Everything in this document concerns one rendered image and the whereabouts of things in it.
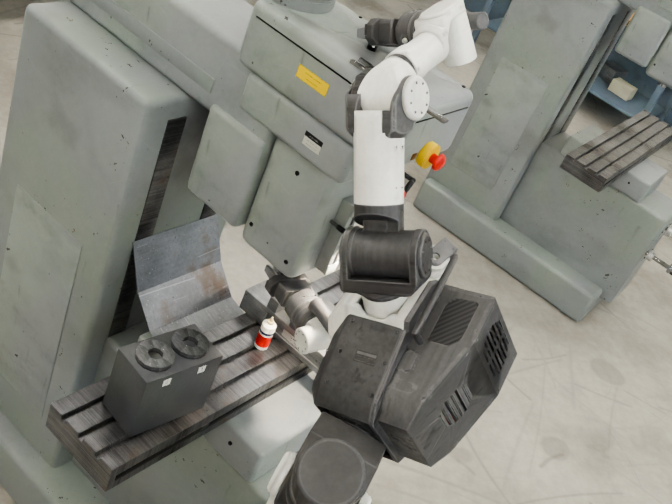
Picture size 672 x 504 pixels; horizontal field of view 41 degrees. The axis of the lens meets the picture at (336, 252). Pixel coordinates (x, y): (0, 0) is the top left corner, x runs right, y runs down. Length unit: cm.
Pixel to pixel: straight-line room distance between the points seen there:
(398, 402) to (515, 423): 272
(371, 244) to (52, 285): 131
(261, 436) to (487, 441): 188
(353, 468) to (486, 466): 255
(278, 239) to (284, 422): 55
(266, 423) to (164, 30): 104
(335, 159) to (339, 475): 75
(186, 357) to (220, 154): 49
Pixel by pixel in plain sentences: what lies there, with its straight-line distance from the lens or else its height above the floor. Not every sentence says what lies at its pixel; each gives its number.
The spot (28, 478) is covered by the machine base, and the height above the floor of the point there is 18.
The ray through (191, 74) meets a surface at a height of 162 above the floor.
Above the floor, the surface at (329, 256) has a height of 139.
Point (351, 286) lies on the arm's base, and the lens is 159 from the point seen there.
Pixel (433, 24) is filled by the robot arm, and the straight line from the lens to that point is 172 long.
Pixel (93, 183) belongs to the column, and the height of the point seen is 125.
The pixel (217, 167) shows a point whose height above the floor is 146.
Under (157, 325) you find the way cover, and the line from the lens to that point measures 252.
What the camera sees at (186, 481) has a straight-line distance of 264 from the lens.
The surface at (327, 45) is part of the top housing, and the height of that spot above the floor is 189.
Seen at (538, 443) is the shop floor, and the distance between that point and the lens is 426.
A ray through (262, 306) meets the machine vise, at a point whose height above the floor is 102.
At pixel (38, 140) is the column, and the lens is 255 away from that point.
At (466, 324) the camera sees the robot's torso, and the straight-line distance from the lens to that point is 162.
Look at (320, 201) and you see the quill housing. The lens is 203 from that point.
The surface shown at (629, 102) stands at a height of 23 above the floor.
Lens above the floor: 259
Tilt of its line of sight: 33 degrees down
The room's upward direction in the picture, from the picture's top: 24 degrees clockwise
